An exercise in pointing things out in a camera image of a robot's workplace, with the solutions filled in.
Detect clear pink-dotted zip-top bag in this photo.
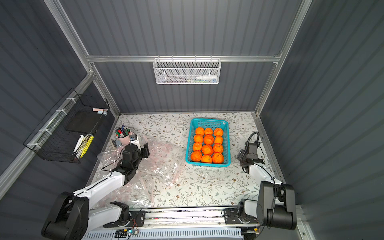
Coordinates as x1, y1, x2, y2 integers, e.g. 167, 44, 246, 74
93, 159, 171, 209

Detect orange from cluster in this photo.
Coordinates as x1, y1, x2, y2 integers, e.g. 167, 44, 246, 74
194, 134, 204, 144

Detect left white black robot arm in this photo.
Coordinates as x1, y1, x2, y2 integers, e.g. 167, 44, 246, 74
41, 144, 150, 240

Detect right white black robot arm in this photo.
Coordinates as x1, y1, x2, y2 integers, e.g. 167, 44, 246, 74
238, 142, 297, 230

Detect pink pen cup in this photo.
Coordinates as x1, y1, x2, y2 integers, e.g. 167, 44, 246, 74
115, 125, 131, 145

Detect teal plastic basket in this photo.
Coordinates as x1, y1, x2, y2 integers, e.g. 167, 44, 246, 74
185, 119, 231, 168

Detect yellow marker in basket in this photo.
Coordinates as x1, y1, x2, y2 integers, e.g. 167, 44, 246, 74
77, 135, 94, 159

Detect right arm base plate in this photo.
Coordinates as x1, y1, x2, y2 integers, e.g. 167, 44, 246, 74
221, 208, 260, 225

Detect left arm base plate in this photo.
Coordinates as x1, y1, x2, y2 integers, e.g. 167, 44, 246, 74
103, 210, 146, 228

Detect black wire wall basket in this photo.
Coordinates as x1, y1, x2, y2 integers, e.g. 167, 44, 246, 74
24, 90, 110, 164

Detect white wire wall basket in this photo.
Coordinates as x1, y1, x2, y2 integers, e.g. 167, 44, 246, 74
153, 58, 222, 85

